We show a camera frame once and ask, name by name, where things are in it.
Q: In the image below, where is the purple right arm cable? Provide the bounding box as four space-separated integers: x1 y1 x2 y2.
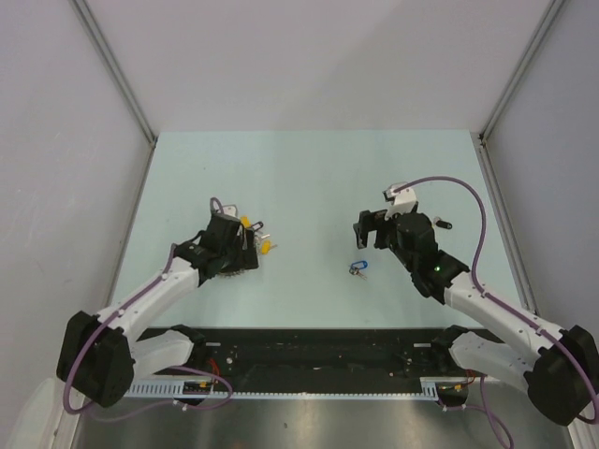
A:
397 175 599 449

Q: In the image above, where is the metal band with key rings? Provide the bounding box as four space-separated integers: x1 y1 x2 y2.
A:
216 268 248 279

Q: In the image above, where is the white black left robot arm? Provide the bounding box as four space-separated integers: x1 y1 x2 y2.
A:
56 208 263 414

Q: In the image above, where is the silver key with blue tag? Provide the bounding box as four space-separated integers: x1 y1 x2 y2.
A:
348 266 367 280

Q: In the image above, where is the right aluminium frame post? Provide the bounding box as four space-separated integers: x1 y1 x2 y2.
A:
477 0 569 145

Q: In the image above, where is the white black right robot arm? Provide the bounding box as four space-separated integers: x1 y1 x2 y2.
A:
353 210 598 426

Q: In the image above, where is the white slotted cable duct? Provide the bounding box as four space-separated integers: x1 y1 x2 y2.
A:
124 376 467 400

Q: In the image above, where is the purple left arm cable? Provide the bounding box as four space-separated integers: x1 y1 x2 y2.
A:
63 196 235 449

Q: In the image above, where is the left aluminium frame post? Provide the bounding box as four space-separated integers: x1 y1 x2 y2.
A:
69 0 158 144

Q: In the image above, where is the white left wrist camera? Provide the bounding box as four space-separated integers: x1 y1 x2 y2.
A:
222 205 239 218

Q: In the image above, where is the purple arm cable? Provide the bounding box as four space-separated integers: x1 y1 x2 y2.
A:
397 175 599 449
63 196 235 449

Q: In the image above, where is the aluminium frame post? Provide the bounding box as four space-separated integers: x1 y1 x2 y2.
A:
69 0 158 144
477 0 569 145

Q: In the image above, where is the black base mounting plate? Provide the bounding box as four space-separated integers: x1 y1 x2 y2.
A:
182 328 481 389

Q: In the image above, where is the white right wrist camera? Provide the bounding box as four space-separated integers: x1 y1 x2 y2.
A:
383 182 417 221

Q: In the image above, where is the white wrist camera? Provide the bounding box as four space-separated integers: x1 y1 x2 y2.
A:
383 182 417 221
222 205 239 218

